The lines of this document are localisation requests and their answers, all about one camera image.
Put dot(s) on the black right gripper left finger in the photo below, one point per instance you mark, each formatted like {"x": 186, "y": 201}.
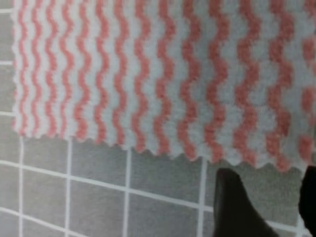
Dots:
{"x": 234, "y": 214}

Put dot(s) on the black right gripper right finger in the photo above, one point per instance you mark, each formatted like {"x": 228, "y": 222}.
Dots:
{"x": 307, "y": 200}

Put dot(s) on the pink wavy striped towel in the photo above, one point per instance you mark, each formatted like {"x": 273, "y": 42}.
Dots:
{"x": 230, "y": 80}

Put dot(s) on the grey grid tablecloth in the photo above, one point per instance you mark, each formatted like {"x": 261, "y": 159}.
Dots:
{"x": 54, "y": 187}

